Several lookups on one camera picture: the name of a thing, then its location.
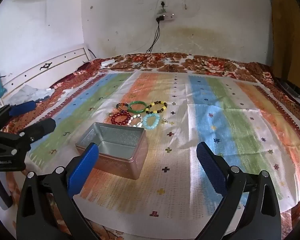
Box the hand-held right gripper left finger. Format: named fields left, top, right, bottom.
left=16, top=142, right=100, bottom=240

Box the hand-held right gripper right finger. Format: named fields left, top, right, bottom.
left=195, top=141, right=282, bottom=240

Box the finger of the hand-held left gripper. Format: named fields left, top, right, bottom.
left=0, top=101, right=37, bottom=130
left=0, top=118, right=57, bottom=156

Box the silver metal tin box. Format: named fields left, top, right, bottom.
left=75, top=122, right=148, bottom=180

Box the dark red bead bracelet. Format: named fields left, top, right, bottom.
left=111, top=112, right=132, bottom=126

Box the white pearl bracelet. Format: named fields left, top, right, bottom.
left=128, top=114, right=143, bottom=127

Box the multicoloured glass bead bracelet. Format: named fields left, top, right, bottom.
left=116, top=102, right=131, bottom=112

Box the light blue bead bracelet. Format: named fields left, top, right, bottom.
left=142, top=114, right=160, bottom=130

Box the grey crumpled cloth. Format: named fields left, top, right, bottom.
left=9, top=84, right=54, bottom=105

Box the white wooden headboard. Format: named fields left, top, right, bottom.
left=0, top=44, right=90, bottom=105

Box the striped pastel cloth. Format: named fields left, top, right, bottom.
left=29, top=71, right=300, bottom=220

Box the green jade bangle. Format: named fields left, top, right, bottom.
left=128, top=101, right=148, bottom=114

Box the red floral blanket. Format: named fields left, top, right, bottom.
left=0, top=53, right=300, bottom=240

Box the mustard yellow hanging garment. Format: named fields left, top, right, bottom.
left=271, top=0, right=300, bottom=90

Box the white power strip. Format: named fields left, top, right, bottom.
left=155, top=14, right=175, bottom=22

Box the yellow and brown bead bracelet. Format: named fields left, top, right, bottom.
left=145, top=101, right=167, bottom=115

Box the black charging cable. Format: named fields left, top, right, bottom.
left=132, top=20, right=160, bottom=67
left=110, top=20, right=162, bottom=69

